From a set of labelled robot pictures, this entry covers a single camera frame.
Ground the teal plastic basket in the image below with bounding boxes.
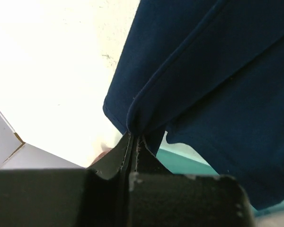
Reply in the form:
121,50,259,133
157,149,284,217

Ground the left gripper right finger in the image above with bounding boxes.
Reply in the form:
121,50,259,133
127,138,255,227

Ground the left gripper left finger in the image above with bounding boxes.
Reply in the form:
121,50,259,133
0,133,133,227

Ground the navy blue t-shirt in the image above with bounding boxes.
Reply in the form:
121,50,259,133
103,0,284,210

